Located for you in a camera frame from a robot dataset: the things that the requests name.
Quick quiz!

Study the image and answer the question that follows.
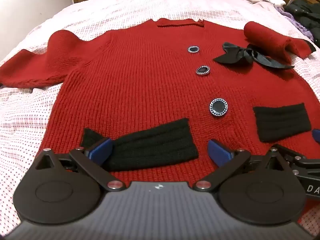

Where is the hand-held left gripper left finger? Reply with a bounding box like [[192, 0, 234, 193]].
[[35, 137, 127, 190]]

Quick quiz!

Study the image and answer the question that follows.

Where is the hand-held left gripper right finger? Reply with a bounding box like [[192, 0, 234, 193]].
[[193, 139, 297, 190]]

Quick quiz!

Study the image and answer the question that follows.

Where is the red knit cardigan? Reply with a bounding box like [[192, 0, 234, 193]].
[[0, 17, 320, 188]]

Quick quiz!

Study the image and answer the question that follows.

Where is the purple cloth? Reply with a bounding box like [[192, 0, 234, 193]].
[[274, 4, 313, 41]]

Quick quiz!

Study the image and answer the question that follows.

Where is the pink dotted bed sheet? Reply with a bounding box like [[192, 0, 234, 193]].
[[0, 0, 320, 230]]

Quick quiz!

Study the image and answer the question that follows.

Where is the white pillow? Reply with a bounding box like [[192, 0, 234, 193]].
[[260, 0, 286, 8]]

